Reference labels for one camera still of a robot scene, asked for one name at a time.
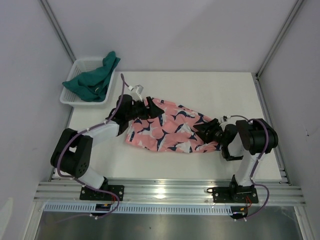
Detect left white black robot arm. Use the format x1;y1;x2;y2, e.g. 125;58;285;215
50;94;164;200

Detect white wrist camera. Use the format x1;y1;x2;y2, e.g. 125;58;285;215
128;85;144;102
220;115;231;124

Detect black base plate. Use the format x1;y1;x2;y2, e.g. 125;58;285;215
79;185;125;201
206;185;259;204

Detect green shorts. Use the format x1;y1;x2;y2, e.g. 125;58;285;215
62;51;121;102

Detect aluminium mounting rail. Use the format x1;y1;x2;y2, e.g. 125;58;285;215
33;178;306;207

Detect white plastic basket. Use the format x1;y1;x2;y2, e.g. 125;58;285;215
59;56;116;110

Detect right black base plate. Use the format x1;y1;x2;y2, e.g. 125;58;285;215
206;185;259;204

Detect white perforated cable tray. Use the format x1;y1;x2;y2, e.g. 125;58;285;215
43;202;233;216

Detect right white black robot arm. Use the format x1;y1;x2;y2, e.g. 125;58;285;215
193;117;279;202

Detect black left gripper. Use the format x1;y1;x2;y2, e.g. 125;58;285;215
126;96;164;121

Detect aluminium frame post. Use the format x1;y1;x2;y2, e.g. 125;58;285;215
38;0;77;63
254;0;307;78

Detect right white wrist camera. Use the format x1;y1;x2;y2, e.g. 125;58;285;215
220;115;231;124

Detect left aluminium frame post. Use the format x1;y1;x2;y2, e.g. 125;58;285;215
38;0;77;63

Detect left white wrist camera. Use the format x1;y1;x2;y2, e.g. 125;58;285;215
128;85;144;102

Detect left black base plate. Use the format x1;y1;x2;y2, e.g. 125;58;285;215
79;185;125;201

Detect pink shark print shorts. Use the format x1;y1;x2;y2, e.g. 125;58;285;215
125;98;220;154

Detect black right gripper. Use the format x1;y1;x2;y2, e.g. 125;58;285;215
193;117;227;146

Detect right aluminium frame post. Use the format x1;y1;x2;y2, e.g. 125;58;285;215
254;0;307;78

